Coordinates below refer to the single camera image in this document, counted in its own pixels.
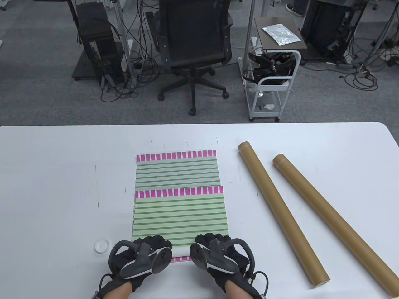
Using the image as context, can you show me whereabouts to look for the person's left hand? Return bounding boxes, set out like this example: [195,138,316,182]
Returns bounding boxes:
[99,236,173,298]

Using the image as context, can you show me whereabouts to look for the person's right hand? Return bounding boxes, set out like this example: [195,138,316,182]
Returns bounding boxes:
[194,233,263,299]

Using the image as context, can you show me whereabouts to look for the green striped mouse pad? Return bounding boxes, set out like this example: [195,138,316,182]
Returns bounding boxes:
[132,186,229,258]
[135,150,231,262]

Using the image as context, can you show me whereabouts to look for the brown cardboard mailing tube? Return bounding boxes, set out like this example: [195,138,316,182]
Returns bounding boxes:
[272,154,399,297]
[238,142,331,287]

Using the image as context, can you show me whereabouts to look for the person's right forearm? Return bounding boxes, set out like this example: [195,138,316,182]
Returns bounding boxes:
[225,280,250,299]

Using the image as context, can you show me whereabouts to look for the person's left forearm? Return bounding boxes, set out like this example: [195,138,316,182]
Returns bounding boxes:
[106,284,133,299]

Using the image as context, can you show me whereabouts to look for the grey hand tracking controller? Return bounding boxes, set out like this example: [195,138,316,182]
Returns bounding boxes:
[190,238,255,275]
[108,240,173,279]

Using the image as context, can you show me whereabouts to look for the white metal utility cart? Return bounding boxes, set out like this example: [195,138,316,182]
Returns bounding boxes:
[238,17,307,122]

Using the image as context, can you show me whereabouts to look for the black mesh office chair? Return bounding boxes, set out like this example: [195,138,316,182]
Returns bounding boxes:
[145,0,234,116]

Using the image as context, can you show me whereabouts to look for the silver foil bag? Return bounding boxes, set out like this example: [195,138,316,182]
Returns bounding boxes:
[261,24,301,46]

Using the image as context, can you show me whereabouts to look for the grey metal pole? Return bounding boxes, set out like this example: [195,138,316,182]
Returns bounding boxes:
[243,0,257,84]

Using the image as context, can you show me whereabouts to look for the black computer tower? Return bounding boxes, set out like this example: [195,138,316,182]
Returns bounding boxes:
[76,2,124,85]

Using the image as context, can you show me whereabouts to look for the black equipment cabinet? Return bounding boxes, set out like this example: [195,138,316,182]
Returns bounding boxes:
[301,0,368,64]

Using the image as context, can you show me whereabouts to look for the black glove cable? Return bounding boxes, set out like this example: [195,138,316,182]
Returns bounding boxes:
[90,273,113,299]
[248,271,270,298]

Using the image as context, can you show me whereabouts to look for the tangled black floor cables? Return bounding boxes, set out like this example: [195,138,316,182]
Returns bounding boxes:
[100,0,160,103]
[343,37,399,91]

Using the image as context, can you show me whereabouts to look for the black strap bag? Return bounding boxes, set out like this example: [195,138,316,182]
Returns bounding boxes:
[243,51,296,86]

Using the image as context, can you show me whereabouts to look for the aluminium frame post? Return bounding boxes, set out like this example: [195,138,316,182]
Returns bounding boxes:
[111,0,137,84]

